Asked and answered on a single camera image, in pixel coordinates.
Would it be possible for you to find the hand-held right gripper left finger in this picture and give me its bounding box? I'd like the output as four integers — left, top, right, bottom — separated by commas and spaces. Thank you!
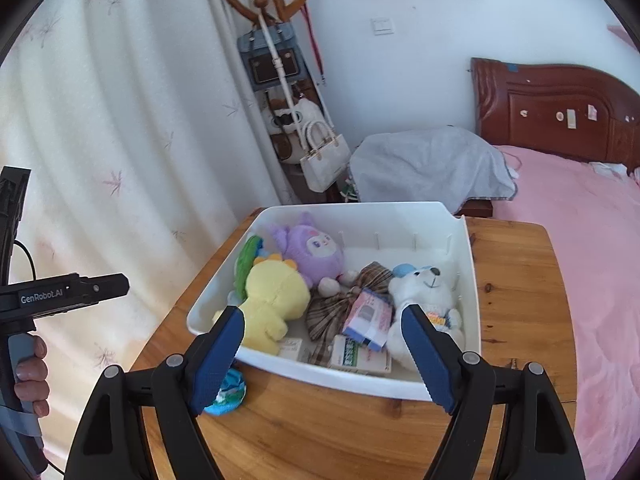
65, 305, 246, 480

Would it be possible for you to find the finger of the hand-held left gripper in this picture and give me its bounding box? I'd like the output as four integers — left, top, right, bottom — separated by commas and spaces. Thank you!
79, 273, 131, 307

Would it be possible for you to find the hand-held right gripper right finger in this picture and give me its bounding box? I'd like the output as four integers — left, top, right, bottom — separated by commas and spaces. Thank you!
400, 304, 586, 480

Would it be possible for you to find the blue drawstring pouch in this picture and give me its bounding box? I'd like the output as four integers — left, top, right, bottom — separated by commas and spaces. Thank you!
202, 367, 247, 417

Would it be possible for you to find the pink blue packet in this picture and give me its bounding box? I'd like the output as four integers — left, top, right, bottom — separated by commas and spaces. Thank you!
342, 287, 393, 351

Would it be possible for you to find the small beige box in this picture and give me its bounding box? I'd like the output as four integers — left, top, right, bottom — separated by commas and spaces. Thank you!
277, 337, 305, 361

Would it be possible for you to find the white bear plush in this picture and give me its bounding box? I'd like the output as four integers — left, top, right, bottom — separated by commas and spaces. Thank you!
387, 264, 466, 373

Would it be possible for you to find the yellow plush toy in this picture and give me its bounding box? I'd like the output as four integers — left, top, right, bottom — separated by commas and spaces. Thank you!
212, 255, 311, 356

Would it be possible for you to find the plaid bow hair clip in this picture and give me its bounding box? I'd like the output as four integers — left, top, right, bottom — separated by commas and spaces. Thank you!
306, 261, 396, 366

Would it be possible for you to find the white plastic bin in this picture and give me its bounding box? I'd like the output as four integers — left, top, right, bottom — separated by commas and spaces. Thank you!
186, 201, 483, 402

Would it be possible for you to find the purple plush toy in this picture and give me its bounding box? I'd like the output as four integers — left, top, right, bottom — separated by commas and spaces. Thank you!
270, 211, 358, 297

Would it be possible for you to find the person's left hand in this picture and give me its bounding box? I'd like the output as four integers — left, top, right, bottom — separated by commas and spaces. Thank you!
14, 334, 50, 417

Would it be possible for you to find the green white medicine box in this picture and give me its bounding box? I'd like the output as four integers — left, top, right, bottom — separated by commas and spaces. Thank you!
327, 335, 392, 375

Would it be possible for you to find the blue pony plush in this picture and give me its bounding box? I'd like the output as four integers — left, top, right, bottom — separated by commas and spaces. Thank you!
235, 235, 266, 301

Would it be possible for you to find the leaf print curtain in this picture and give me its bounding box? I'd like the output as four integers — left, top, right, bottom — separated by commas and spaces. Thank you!
0, 0, 301, 461

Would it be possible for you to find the wooden nightstand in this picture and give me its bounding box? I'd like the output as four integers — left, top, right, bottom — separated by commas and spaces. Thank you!
459, 199, 496, 219

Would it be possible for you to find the grey cloth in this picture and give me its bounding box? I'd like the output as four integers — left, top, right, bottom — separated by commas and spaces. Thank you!
348, 126, 518, 213

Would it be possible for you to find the pink bed sheet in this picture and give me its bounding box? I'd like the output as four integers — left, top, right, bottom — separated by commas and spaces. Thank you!
492, 145, 640, 480

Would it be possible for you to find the white handbag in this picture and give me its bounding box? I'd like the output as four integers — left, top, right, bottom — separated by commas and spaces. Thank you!
299, 119, 352, 193

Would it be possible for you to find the fluffy white brown bag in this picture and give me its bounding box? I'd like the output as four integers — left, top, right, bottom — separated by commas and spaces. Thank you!
256, 10, 328, 163

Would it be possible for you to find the blue grey handbag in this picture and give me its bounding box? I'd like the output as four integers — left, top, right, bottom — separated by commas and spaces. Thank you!
236, 22, 313, 93

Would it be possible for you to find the wooden headboard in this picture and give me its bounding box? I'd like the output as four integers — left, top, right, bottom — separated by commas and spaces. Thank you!
470, 57, 640, 171

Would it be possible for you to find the wooden coat rack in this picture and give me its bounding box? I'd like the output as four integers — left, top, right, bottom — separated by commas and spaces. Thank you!
206, 0, 333, 86

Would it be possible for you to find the black cable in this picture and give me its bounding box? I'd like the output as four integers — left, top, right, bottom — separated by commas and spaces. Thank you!
12, 239, 38, 282

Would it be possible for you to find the red strap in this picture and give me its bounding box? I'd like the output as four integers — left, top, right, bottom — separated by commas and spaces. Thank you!
301, 2, 328, 86

